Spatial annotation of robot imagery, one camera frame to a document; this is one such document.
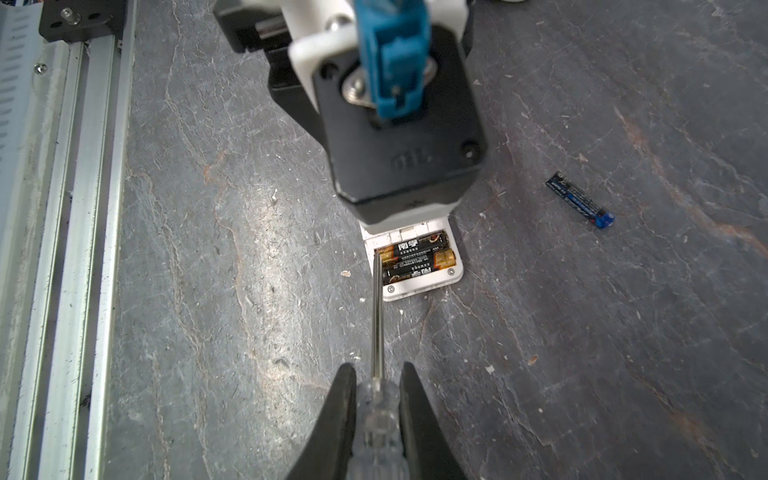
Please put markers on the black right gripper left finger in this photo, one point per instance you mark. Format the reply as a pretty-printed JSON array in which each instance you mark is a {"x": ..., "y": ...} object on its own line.
[{"x": 328, "y": 449}]

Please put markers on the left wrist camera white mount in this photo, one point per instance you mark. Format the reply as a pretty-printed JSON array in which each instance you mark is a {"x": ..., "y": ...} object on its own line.
[{"x": 398, "y": 117}]

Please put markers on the clear handle screwdriver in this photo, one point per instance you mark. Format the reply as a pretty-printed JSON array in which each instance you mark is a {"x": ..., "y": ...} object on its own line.
[{"x": 377, "y": 451}]

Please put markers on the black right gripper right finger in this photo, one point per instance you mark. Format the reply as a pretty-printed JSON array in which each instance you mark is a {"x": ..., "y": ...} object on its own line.
[{"x": 426, "y": 449}]

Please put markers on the black gold aaa battery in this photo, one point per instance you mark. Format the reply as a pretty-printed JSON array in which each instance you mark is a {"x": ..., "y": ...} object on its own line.
[
  {"x": 418, "y": 266},
  {"x": 414, "y": 247}
]

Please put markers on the aluminium front rail frame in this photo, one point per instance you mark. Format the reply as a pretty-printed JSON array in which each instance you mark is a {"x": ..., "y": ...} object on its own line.
[{"x": 64, "y": 124}]

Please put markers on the black blue AAA battery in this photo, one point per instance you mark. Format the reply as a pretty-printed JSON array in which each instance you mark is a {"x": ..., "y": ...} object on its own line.
[{"x": 580, "y": 201}]

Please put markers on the white air conditioner remote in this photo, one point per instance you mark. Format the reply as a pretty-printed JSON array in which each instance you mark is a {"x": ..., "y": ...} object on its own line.
[{"x": 420, "y": 284}]

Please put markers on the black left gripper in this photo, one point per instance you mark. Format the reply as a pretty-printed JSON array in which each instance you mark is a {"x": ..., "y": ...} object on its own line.
[{"x": 252, "y": 27}]

